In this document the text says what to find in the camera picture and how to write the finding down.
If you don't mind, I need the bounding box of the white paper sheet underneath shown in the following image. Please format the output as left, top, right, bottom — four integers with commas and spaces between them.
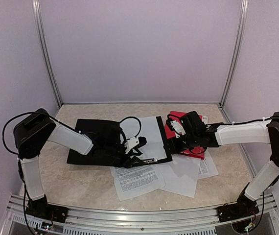
158, 156, 200, 198

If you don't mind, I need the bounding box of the aluminium corner post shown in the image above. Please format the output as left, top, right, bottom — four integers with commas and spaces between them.
219, 0, 249, 109
31, 0, 63, 108

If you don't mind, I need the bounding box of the white paper sheet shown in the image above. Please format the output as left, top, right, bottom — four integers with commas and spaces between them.
120, 117, 167, 160

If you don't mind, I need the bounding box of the red plastic folder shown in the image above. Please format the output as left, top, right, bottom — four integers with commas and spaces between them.
164, 111, 205, 160

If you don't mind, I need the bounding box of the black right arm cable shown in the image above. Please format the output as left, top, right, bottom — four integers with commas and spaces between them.
188, 117, 279, 157

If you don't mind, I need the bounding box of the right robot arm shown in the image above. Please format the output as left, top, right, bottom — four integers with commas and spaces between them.
166, 111, 279, 217

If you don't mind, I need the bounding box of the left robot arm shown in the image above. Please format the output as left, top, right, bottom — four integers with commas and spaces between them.
13, 109, 147, 218

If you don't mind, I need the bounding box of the printed sheet under red folder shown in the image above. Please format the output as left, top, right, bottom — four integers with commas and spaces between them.
198, 152, 219, 180

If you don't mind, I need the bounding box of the silver metal folder clip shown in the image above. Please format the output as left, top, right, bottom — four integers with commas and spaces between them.
142, 159, 158, 165

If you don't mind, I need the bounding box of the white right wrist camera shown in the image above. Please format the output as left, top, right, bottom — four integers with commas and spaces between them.
167, 120, 186, 138

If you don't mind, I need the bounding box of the left aluminium corner post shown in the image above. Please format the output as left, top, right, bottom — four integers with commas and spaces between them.
31, 0, 63, 108

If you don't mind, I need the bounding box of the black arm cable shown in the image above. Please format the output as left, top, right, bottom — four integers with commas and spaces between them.
188, 117, 279, 157
1, 112, 142, 157

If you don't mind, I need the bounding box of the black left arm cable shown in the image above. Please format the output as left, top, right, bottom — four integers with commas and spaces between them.
1, 112, 142, 157

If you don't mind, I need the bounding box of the black clip folder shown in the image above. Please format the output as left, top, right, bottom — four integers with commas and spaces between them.
67, 116, 172, 168

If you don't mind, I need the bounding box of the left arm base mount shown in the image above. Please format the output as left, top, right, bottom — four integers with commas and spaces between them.
25, 203, 69, 223

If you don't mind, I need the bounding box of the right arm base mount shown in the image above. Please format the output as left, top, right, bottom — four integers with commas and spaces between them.
216, 184, 259, 222

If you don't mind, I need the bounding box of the printed text paper sheet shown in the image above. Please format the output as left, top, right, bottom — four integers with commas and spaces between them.
110, 165, 165, 201

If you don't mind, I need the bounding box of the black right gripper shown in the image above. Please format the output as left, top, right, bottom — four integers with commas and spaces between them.
163, 131, 199, 154

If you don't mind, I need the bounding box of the front aluminium frame rail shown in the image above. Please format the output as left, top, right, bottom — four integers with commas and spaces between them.
0, 194, 279, 235

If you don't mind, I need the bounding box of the right aluminium corner post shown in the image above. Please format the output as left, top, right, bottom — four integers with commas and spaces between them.
219, 0, 249, 109

